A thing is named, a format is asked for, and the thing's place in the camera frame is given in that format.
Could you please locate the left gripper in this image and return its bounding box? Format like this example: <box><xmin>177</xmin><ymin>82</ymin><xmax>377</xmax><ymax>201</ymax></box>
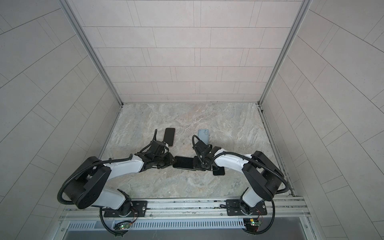
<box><xmin>153</xmin><ymin>152</ymin><xmax>180</xmax><ymax>169</ymax></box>

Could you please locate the black phone case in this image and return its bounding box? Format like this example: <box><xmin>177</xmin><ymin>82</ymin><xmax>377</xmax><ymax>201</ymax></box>
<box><xmin>172</xmin><ymin>155</ymin><xmax>199</xmax><ymax>172</ymax></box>

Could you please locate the pink phone case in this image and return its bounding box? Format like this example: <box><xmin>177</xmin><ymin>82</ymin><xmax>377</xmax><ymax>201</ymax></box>
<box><xmin>163</xmin><ymin>127</ymin><xmax>176</xmax><ymax>147</ymax></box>

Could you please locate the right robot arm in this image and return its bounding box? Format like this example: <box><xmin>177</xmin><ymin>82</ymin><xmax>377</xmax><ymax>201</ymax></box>
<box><xmin>193</xmin><ymin>148</ymin><xmax>290</xmax><ymax>215</ymax></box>

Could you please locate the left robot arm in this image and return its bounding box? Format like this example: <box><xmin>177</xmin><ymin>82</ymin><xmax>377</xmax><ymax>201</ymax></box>
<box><xmin>57</xmin><ymin>153</ymin><xmax>176</xmax><ymax>217</ymax></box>

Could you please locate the light blue phone case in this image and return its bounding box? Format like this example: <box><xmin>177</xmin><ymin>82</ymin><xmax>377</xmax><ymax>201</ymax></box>
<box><xmin>198</xmin><ymin>129</ymin><xmax>210</xmax><ymax>145</ymax></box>

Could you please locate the ventilation grille strip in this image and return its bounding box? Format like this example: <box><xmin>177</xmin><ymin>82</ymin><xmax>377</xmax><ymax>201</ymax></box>
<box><xmin>68</xmin><ymin>219</ymin><xmax>245</xmax><ymax>231</ymax></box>

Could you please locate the right circuit board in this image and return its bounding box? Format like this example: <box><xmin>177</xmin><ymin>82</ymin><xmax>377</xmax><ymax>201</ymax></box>
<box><xmin>243</xmin><ymin>219</ymin><xmax>263</xmax><ymax>231</ymax></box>

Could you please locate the circuit board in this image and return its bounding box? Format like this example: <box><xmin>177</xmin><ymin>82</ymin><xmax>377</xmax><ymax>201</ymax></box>
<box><xmin>243</xmin><ymin>219</ymin><xmax>263</xmax><ymax>231</ymax></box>
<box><xmin>114</xmin><ymin>221</ymin><xmax>132</xmax><ymax>231</ymax></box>

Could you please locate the left circuit board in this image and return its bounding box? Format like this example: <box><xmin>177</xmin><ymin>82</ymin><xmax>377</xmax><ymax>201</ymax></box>
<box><xmin>114</xmin><ymin>221</ymin><xmax>132</xmax><ymax>231</ymax></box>

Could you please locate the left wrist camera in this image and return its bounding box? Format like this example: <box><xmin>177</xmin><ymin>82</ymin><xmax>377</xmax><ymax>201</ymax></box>
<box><xmin>148</xmin><ymin>141</ymin><xmax>169</xmax><ymax>156</ymax></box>

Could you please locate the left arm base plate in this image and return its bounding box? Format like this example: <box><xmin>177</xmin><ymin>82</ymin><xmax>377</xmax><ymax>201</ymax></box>
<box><xmin>103</xmin><ymin>201</ymin><xmax>148</xmax><ymax>218</ymax></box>

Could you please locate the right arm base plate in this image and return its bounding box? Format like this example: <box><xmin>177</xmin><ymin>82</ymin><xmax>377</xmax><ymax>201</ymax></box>
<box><xmin>222</xmin><ymin>200</ymin><xmax>268</xmax><ymax>216</ymax></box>

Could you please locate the aluminium mounting rail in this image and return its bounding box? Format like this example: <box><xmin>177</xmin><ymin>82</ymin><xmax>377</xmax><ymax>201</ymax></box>
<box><xmin>58</xmin><ymin>196</ymin><xmax>310</xmax><ymax>222</ymax></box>

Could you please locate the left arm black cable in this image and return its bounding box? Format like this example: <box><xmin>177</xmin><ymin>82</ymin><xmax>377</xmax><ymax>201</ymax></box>
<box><xmin>56</xmin><ymin>128</ymin><xmax>159</xmax><ymax>237</ymax></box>

